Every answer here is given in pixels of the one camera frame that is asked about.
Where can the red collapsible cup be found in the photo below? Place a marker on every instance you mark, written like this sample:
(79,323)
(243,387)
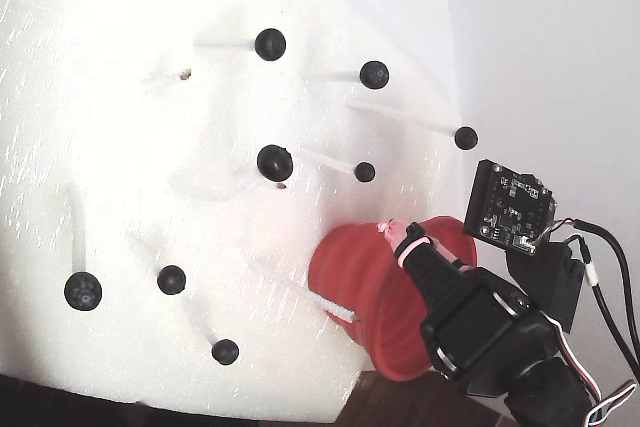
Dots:
(350,267)

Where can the black camera circuit board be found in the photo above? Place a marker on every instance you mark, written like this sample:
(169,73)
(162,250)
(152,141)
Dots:
(505,207)

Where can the white foam board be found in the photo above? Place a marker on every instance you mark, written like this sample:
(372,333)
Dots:
(100,122)

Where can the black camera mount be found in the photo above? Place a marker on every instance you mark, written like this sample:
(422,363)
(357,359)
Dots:
(550,277)

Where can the dark blueberry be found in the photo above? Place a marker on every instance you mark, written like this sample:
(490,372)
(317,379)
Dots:
(466,138)
(270,44)
(275,162)
(83,291)
(225,351)
(171,279)
(364,172)
(374,75)

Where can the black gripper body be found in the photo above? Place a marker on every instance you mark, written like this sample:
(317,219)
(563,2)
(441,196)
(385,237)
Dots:
(462,314)

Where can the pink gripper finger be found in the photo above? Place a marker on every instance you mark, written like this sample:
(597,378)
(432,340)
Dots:
(452,257)
(425,272)

